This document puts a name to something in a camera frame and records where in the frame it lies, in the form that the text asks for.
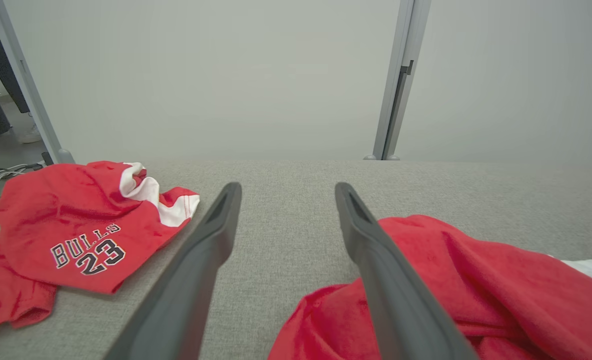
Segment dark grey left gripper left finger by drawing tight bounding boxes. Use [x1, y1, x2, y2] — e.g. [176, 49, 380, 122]
[103, 181, 243, 360]

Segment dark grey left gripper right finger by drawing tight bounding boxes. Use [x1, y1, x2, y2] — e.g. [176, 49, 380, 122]
[334, 181, 479, 360]

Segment red white-trimmed basketball jersey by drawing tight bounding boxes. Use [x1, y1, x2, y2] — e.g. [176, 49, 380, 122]
[268, 215, 592, 360]

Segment red Bulls 23 shorts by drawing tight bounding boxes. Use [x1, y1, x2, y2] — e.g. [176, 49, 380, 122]
[0, 160, 201, 336]

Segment white shoe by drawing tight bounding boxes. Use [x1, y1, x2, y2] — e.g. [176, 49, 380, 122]
[18, 125, 42, 144]

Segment grey double partition post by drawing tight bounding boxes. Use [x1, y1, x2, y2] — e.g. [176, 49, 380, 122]
[365, 0, 433, 161]

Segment grey single partition post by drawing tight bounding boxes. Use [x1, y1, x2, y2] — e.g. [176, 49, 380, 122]
[0, 0, 75, 165]

